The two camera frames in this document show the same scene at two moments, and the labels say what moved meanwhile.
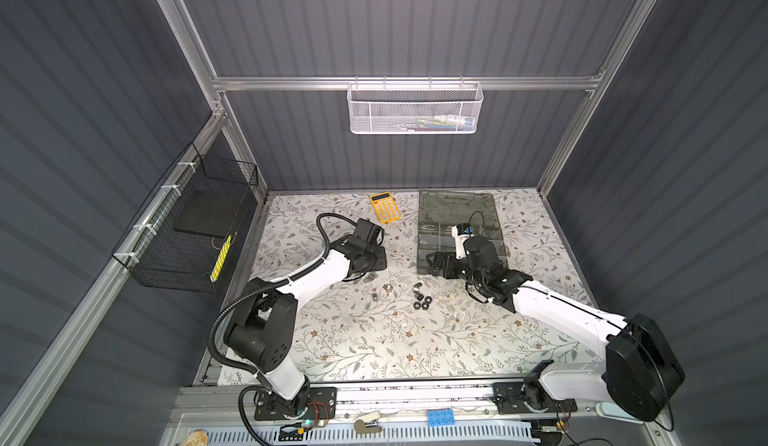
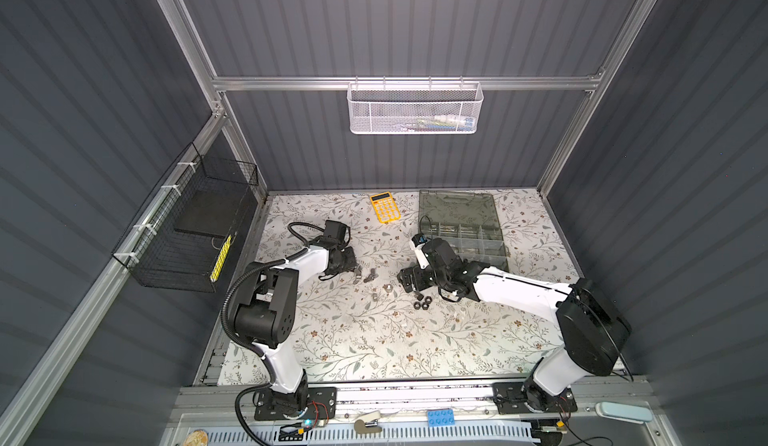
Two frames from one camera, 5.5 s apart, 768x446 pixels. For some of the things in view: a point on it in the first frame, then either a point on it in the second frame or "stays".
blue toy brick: x=441 y=418 stays
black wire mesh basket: x=175 y=240 stays
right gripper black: x=448 y=258 → x=415 y=272
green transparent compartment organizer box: x=474 y=214 stays
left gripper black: x=381 y=263 → x=350 y=262
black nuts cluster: x=428 y=299 stays
